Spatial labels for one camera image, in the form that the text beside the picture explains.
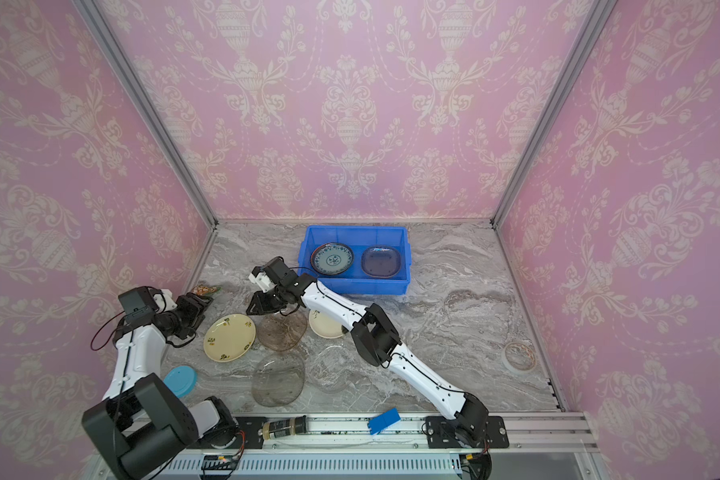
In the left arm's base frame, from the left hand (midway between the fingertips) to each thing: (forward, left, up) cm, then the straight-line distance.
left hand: (208, 303), depth 83 cm
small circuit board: (-35, -9, -16) cm, 39 cm away
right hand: (+2, -9, -8) cm, 13 cm away
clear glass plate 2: (-16, -20, -13) cm, 29 cm away
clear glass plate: (+24, -49, -10) cm, 56 cm away
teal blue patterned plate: (+24, -32, -9) cm, 41 cm away
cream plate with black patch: (-1, -32, -12) cm, 34 cm away
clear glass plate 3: (-13, -36, -13) cm, 40 cm away
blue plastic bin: (+33, -41, -7) cm, 53 cm away
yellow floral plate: (-3, -2, -16) cm, 16 cm away
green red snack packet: (+11, +9, -11) cm, 18 cm away
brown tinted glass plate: (-2, -18, -13) cm, 23 cm away
